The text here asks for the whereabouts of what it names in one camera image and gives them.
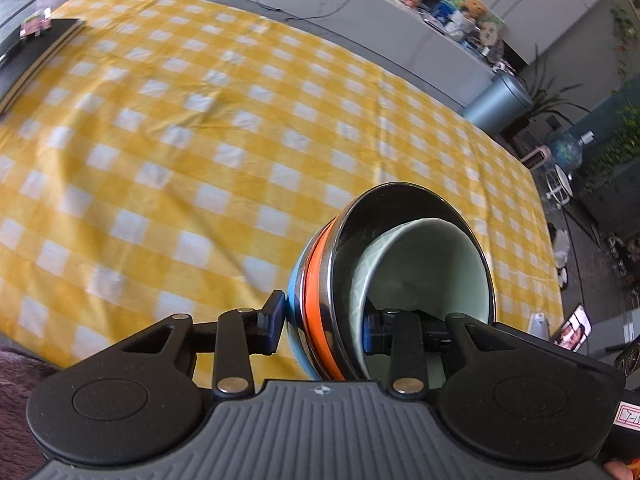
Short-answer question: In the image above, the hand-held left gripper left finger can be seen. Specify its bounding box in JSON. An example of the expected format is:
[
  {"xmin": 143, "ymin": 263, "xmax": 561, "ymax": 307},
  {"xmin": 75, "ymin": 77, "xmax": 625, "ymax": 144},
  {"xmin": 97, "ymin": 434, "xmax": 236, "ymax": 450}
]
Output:
[{"xmin": 117, "ymin": 290, "xmax": 288, "ymax": 395}]

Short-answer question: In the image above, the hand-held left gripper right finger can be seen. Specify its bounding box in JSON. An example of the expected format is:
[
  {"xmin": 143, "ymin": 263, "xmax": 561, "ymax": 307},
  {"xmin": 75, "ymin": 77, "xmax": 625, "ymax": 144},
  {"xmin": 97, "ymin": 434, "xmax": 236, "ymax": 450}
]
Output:
[{"xmin": 364, "ymin": 309, "xmax": 521, "ymax": 395}]

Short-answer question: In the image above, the light blue bowl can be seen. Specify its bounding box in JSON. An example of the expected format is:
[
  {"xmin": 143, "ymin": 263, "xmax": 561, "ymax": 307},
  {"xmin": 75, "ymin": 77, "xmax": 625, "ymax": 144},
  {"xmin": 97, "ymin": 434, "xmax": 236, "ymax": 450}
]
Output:
[{"xmin": 287, "ymin": 255, "xmax": 322, "ymax": 381}]

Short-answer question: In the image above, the steel bowl with orange band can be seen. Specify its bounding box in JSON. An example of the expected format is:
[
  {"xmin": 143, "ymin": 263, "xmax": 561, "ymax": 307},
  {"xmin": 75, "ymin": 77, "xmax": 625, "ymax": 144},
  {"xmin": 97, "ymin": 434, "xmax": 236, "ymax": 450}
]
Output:
[{"xmin": 305, "ymin": 181, "xmax": 497, "ymax": 382}]

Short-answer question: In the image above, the pale green ceramic bowl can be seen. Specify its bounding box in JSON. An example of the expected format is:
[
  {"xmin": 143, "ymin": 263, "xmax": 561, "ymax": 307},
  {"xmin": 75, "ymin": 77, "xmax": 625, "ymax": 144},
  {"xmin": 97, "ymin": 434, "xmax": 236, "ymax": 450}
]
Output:
[{"xmin": 349, "ymin": 217, "xmax": 490, "ymax": 391}]

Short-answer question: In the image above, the smartphone with lit screen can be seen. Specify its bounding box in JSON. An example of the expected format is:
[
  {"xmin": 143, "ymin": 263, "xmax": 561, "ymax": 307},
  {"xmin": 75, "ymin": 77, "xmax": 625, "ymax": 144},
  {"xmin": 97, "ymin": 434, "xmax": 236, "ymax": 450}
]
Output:
[{"xmin": 555, "ymin": 304, "xmax": 593, "ymax": 352}]

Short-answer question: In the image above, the white cloth on floor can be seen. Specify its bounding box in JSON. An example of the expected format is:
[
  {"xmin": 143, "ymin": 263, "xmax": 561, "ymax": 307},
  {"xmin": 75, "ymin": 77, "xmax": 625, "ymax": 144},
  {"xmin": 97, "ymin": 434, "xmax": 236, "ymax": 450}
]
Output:
[{"xmin": 547, "ymin": 224, "xmax": 574, "ymax": 287}]

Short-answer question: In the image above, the yellow checked tablecloth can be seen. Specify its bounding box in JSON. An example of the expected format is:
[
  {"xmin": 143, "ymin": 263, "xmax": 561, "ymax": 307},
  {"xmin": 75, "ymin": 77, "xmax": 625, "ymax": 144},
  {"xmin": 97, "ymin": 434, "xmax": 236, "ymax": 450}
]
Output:
[{"xmin": 0, "ymin": 0, "xmax": 566, "ymax": 392}]

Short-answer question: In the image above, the white round stool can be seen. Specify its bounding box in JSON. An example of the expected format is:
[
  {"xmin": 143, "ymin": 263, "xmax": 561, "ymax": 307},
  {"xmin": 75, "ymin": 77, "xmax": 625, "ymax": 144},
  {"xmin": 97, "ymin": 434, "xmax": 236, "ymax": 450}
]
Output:
[{"xmin": 545, "ymin": 165, "xmax": 576, "ymax": 207}]

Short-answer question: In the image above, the pink small heater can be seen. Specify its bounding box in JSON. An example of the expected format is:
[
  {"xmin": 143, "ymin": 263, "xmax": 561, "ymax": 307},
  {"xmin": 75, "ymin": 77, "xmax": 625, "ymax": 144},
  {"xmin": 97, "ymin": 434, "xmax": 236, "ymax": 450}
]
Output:
[{"xmin": 520, "ymin": 146, "xmax": 551, "ymax": 171}]

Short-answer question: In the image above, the green leafy vine plant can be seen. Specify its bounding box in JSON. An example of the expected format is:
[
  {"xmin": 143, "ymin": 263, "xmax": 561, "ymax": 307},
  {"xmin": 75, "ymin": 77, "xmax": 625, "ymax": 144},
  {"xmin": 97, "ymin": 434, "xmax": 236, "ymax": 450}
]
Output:
[{"xmin": 585, "ymin": 105, "xmax": 640, "ymax": 188}]

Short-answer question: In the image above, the blue water jug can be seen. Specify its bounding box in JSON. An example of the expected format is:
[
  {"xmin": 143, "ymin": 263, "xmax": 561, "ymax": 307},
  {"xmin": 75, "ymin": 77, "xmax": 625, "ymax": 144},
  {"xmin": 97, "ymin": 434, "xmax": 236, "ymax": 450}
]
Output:
[{"xmin": 547, "ymin": 131, "xmax": 597, "ymax": 172}]

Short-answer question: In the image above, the grey round trash bin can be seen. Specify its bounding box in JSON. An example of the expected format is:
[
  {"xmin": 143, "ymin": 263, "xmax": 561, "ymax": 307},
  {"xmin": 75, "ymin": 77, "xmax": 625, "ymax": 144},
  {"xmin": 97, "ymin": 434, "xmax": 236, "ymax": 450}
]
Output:
[{"xmin": 462, "ymin": 72, "xmax": 533, "ymax": 133}]

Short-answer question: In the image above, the purple fuzzy cloth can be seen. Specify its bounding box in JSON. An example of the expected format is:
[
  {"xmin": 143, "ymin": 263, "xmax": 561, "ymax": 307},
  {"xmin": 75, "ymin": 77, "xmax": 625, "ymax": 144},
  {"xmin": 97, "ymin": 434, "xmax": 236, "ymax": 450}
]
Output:
[{"xmin": 0, "ymin": 347, "xmax": 62, "ymax": 480}]

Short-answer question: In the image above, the potted long-leaf plant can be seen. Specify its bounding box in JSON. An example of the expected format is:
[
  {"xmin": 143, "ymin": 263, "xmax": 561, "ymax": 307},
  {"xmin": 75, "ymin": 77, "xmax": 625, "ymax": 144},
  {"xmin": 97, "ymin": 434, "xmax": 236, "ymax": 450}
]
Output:
[{"xmin": 520, "ymin": 45, "xmax": 591, "ymax": 123}]

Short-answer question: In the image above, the round paddle fan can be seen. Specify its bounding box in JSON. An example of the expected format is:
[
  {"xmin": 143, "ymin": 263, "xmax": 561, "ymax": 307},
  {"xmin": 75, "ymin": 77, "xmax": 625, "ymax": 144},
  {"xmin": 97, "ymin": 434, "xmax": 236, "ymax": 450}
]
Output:
[{"xmin": 477, "ymin": 22, "xmax": 502, "ymax": 47}]

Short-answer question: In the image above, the brown teddy bear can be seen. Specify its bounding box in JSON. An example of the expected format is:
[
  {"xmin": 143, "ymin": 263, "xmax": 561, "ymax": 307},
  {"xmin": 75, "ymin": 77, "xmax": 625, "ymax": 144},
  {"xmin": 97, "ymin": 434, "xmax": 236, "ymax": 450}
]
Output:
[{"xmin": 459, "ymin": 0, "xmax": 488, "ymax": 36}]

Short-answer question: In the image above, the black flat board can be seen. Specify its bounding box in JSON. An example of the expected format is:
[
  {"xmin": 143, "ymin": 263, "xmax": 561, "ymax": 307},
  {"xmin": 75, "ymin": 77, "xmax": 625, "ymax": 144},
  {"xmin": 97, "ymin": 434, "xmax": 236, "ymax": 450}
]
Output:
[{"xmin": 0, "ymin": 18, "xmax": 87, "ymax": 116}]

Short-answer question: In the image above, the small pink tag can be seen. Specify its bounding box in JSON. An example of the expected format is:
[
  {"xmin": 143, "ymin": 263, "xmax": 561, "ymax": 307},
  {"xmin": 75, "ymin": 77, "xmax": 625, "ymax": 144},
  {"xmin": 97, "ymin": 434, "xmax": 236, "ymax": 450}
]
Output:
[{"xmin": 20, "ymin": 8, "xmax": 53, "ymax": 41}]

